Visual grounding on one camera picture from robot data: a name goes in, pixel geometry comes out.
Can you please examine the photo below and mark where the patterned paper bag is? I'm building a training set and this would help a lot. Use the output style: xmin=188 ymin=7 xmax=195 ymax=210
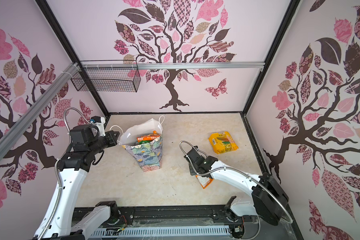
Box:
xmin=110 ymin=115 xmax=165 ymax=172

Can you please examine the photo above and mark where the yellow corn snack bag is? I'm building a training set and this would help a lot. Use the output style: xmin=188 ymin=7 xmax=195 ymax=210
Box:
xmin=209 ymin=131 xmax=239 ymax=155

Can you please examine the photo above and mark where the orange chip snack bag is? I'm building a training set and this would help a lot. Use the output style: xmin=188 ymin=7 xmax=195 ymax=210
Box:
xmin=137 ymin=133 xmax=161 ymax=143

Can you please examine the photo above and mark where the light green snack bag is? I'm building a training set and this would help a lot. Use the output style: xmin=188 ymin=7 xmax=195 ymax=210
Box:
xmin=138 ymin=140 xmax=152 ymax=145

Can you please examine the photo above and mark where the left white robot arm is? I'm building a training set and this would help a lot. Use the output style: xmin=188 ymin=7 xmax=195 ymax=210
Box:
xmin=33 ymin=125 xmax=120 ymax=240

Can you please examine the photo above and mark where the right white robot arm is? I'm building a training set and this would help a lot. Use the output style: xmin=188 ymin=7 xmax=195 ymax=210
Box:
xmin=182 ymin=146 xmax=293 ymax=226

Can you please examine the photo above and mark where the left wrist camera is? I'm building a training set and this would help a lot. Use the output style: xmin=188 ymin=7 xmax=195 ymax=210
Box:
xmin=90 ymin=116 xmax=106 ymax=137

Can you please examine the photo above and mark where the right metal cable conduit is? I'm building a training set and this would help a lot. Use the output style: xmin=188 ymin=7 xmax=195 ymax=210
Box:
xmin=179 ymin=140 xmax=294 ymax=224

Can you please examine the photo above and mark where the black wire basket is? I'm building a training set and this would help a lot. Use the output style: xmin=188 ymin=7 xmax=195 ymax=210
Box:
xmin=71 ymin=60 xmax=142 ymax=93

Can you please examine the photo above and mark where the black base frame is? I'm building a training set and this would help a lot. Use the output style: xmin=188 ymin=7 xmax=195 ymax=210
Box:
xmin=99 ymin=205 xmax=303 ymax=240

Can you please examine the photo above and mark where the white slotted cable duct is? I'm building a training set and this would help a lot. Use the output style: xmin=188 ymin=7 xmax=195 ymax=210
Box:
xmin=89 ymin=226 xmax=231 ymax=240

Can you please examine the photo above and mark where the rear aluminium rail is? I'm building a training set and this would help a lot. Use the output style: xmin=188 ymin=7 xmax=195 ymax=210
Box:
xmin=82 ymin=61 xmax=265 ymax=70

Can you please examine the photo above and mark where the aluminium rail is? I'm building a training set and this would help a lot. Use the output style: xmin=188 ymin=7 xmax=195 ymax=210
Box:
xmin=82 ymin=61 xmax=265 ymax=70
xmin=0 ymin=63 xmax=80 ymax=161

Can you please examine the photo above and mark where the left aluminium rail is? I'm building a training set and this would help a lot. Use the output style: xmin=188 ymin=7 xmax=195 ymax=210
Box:
xmin=0 ymin=63 xmax=80 ymax=161

